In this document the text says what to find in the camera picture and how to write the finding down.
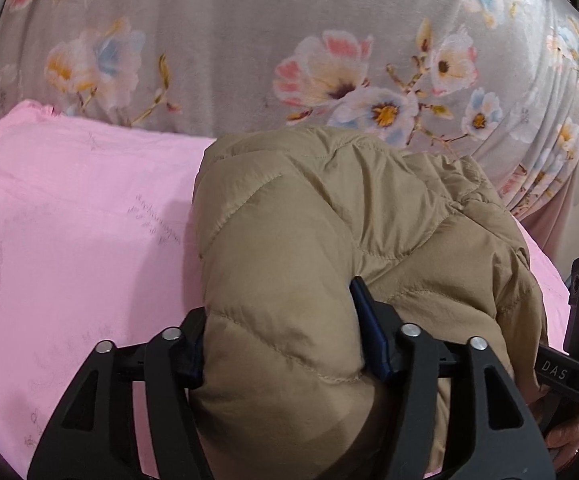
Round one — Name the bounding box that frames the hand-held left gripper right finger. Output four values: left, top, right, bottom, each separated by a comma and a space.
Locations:
349, 276, 556, 480

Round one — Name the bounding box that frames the pink blanket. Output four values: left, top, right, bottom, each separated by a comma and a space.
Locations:
0, 100, 579, 480

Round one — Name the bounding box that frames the person's right hand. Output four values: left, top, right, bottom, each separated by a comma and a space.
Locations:
544, 415, 579, 464

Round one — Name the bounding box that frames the khaki quilted jacket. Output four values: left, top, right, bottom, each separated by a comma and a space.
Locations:
189, 125, 550, 480

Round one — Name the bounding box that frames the grey floral blanket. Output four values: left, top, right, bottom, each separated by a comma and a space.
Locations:
0, 0, 579, 221

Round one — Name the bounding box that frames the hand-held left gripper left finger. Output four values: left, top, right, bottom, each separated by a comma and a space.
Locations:
26, 307, 212, 480

